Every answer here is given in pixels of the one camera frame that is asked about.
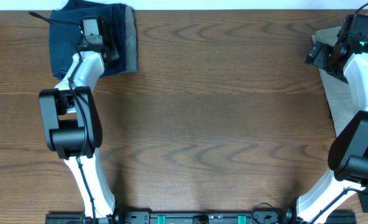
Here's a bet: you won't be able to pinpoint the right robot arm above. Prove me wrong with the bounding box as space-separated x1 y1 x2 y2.
282 12 368 223

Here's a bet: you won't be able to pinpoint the khaki beige shorts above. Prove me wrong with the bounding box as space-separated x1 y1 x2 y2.
311 14 368 134

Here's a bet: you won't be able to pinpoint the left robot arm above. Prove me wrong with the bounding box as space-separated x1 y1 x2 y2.
39 16 122 223

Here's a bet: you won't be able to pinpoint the folded grey shorts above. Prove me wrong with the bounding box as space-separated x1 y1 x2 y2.
124 6 138 73

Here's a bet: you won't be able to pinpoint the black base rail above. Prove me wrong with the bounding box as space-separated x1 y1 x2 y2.
45 208 357 224

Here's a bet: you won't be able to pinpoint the navy blue shorts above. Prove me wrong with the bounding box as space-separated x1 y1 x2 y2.
49 0 127 80

